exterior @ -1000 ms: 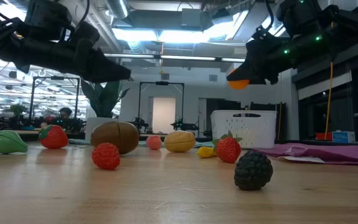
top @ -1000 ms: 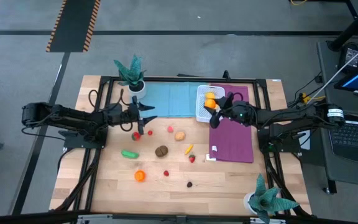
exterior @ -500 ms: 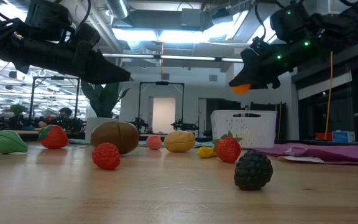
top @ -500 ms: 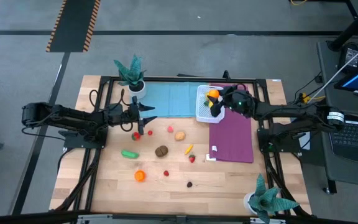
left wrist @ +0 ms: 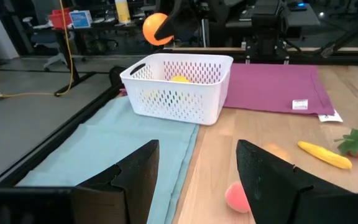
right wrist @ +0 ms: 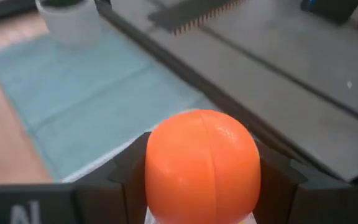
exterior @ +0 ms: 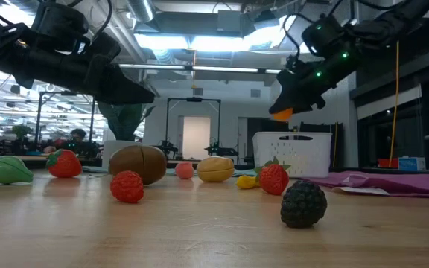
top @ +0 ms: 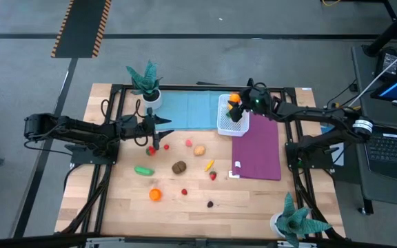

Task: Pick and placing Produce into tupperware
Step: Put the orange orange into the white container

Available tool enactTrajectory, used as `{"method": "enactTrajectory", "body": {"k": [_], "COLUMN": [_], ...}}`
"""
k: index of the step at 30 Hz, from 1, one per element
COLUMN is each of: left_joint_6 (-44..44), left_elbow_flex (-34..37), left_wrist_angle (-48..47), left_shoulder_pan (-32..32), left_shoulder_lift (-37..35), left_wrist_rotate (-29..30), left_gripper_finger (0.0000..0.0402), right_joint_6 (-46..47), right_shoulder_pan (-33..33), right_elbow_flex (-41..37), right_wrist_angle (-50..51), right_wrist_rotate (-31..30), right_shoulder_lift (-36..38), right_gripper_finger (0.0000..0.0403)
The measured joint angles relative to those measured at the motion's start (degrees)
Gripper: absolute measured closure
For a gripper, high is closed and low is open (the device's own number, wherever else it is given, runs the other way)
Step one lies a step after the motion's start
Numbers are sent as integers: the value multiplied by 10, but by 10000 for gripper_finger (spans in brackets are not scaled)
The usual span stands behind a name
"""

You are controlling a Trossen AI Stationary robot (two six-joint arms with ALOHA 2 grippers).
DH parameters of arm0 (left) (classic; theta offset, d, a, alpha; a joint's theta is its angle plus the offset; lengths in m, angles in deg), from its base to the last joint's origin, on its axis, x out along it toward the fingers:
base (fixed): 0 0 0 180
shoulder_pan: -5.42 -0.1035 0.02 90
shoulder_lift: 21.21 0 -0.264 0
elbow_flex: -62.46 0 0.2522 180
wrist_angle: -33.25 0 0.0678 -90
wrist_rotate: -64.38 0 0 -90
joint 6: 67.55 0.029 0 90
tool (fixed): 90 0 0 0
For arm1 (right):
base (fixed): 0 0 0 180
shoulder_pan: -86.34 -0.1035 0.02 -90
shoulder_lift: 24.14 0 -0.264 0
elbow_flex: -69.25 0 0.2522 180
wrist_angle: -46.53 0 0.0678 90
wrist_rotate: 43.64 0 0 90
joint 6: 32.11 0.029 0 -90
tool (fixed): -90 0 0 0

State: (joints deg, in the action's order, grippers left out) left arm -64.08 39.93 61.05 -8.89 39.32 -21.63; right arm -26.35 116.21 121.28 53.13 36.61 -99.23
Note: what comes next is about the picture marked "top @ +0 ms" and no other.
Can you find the yellow toy corn green husk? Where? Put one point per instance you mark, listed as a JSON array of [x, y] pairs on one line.
[[229, 110]]

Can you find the black laptop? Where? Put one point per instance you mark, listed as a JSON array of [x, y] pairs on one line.
[[391, 151]]

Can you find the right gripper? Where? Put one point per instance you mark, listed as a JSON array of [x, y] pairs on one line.
[[257, 100]]

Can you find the plant in white pot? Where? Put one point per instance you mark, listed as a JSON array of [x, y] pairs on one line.
[[147, 84], [295, 222]]

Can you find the black hazard-striped floor mat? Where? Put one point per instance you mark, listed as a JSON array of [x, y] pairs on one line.
[[81, 27]]

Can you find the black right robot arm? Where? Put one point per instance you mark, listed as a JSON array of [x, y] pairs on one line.
[[322, 117]]

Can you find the red toy strawberry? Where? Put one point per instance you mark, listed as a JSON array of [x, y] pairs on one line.
[[213, 175], [151, 150]]

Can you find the purple cloth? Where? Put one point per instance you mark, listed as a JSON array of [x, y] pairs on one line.
[[257, 151]]

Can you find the white paper sheet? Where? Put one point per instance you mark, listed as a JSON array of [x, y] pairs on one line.
[[340, 153]]

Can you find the yellow toy banana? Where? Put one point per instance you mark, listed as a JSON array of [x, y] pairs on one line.
[[209, 165]]

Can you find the brown toy kiwi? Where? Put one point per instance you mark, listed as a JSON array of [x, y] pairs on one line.
[[178, 167]]

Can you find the white paper tag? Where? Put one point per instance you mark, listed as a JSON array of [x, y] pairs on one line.
[[233, 175]]

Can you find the orange toy fruit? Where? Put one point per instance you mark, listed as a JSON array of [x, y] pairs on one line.
[[155, 194]]

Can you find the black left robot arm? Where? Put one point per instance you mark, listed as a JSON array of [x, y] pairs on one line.
[[81, 131]]

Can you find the small red toy tomato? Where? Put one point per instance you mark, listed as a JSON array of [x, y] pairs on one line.
[[166, 146]]

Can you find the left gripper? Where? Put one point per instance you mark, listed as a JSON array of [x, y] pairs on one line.
[[150, 127]]

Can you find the tan toy potato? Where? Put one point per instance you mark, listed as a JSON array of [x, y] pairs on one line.
[[199, 150]]

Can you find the red toy raspberry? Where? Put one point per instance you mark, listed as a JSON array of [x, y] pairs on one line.
[[184, 191]]

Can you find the light blue cloth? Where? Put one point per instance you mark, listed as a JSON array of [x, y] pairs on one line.
[[188, 110]]

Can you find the white perforated plastic basket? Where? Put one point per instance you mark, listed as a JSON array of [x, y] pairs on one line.
[[231, 127]]

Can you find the black toy blackberry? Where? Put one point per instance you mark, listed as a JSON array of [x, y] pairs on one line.
[[210, 204]]

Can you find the green toy cucumber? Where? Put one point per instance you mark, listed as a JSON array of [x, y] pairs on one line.
[[144, 170]]

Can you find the pink toy peach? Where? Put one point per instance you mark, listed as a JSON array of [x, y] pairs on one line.
[[189, 142]]

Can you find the black stand leg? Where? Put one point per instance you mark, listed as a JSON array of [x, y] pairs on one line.
[[391, 29]]

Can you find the black power adapter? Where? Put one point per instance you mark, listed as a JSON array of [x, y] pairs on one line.
[[388, 62]]

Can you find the black aluminium table frame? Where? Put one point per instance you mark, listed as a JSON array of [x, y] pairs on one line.
[[184, 88]]

